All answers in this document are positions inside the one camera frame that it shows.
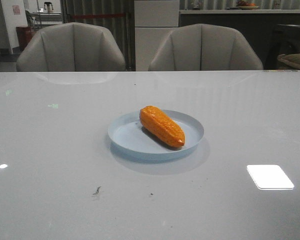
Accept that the orange plastic corn cob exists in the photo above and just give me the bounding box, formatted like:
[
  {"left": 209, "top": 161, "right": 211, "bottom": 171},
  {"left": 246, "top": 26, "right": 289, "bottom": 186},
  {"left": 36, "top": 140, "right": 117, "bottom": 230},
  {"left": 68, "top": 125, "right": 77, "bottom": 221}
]
[{"left": 139, "top": 105, "right": 186, "bottom": 148}]

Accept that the light blue round plate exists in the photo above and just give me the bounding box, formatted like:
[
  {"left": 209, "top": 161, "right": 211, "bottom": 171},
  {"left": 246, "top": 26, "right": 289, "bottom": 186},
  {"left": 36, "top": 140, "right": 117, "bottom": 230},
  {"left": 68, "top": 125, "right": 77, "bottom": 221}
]
[{"left": 108, "top": 109, "right": 204, "bottom": 162}]

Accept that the right beige upholstered chair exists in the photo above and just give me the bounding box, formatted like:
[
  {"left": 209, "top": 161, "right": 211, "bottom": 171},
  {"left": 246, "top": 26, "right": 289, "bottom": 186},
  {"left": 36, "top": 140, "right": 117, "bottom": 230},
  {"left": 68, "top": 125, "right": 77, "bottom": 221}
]
[{"left": 148, "top": 23, "right": 263, "bottom": 72}]

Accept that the beige upholstered chair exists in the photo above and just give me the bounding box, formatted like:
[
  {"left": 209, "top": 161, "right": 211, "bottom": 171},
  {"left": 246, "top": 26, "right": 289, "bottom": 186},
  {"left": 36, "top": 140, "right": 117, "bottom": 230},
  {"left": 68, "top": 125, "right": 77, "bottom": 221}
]
[
  {"left": 16, "top": 22, "right": 126, "bottom": 72},
  {"left": 148, "top": 23, "right": 263, "bottom": 72}
]

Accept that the white drawer cabinet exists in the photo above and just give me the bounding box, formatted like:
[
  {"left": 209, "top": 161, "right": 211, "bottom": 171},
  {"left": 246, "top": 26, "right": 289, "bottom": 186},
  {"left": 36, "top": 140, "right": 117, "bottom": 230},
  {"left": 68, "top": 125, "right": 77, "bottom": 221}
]
[{"left": 134, "top": 0, "right": 180, "bottom": 72}]

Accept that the left beige upholstered chair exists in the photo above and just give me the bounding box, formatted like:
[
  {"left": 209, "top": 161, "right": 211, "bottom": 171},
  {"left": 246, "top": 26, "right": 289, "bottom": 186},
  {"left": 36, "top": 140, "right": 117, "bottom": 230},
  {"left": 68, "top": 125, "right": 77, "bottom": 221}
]
[{"left": 16, "top": 22, "right": 126, "bottom": 72}]

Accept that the fruit bowl on counter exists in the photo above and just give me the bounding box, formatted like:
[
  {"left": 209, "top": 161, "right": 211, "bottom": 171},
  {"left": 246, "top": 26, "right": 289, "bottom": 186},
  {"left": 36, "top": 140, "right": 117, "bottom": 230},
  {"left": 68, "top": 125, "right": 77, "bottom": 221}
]
[{"left": 236, "top": 0, "right": 259, "bottom": 10}]

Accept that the dark counter with white top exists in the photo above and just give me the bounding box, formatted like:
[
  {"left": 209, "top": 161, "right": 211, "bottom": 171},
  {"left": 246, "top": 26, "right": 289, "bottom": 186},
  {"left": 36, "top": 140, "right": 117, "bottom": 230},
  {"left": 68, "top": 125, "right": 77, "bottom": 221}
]
[{"left": 179, "top": 9, "right": 300, "bottom": 70}]

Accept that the red bin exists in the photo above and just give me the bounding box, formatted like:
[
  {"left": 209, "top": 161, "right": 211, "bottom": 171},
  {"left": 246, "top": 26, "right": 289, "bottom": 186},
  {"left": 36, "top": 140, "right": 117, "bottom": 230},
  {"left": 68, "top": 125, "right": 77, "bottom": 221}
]
[{"left": 15, "top": 26, "right": 33, "bottom": 51}]

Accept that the tan cushion at right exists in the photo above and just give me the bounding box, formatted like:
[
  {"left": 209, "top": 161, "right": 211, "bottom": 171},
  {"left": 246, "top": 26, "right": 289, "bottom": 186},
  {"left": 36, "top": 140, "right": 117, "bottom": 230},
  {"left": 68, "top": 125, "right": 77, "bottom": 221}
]
[{"left": 277, "top": 53, "right": 300, "bottom": 70}]

